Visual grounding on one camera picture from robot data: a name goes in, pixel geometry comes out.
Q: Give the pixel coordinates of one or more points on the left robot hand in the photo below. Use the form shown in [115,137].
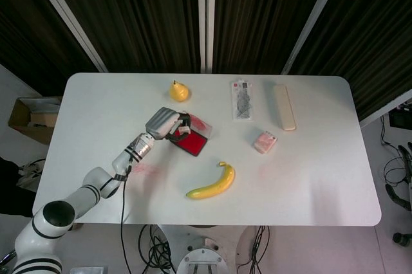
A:
[164,123]

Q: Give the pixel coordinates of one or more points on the white red stamp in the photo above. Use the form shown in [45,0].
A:
[184,129]

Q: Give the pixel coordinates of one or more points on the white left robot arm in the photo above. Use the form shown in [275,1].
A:
[77,197]

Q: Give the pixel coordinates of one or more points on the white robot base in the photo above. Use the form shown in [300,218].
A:
[201,253]

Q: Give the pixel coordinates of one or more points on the red rectangular box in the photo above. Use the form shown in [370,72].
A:
[193,140]

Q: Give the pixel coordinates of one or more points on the yellow pear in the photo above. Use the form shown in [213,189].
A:
[178,92]

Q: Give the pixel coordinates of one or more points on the yellow banana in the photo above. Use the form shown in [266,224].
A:
[215,184]

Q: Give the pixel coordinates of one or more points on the clear packet of drawing tools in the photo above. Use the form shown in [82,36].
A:
[243,102]

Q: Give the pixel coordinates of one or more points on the pink wrapped eraser pack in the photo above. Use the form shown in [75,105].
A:
[266,141]

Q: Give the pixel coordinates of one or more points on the beige pencil case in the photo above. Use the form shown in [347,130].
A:
[284,106]

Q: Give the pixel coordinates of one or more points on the cardboard box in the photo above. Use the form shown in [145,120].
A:
[32,118]

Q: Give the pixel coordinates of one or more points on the white frame post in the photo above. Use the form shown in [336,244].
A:
[310,20]
[206,18]
[69,18]

